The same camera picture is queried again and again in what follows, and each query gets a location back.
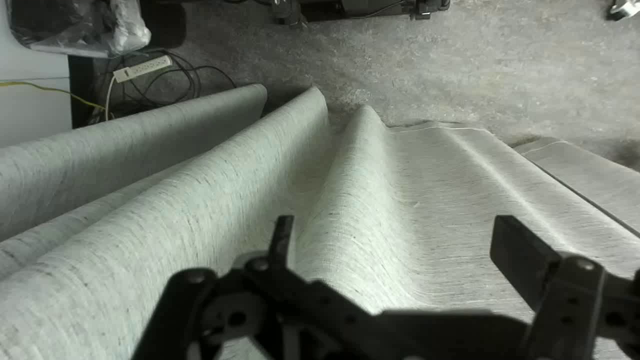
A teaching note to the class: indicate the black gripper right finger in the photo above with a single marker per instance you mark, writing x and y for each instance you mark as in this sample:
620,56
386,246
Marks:
572,301

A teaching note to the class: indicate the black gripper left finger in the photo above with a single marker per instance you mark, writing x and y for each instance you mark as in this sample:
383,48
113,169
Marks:
266,307

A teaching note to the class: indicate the grey woven curtain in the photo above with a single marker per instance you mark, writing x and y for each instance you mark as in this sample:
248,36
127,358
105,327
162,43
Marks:
200,220

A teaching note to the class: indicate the white power strip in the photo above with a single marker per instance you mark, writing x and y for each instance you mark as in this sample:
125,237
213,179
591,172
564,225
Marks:
141,68

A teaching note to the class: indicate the small white metal object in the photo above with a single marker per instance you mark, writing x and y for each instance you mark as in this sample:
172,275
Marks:
623,8

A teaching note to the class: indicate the clear plastic bin liner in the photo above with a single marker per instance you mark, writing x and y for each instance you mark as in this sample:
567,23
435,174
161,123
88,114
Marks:
80,23

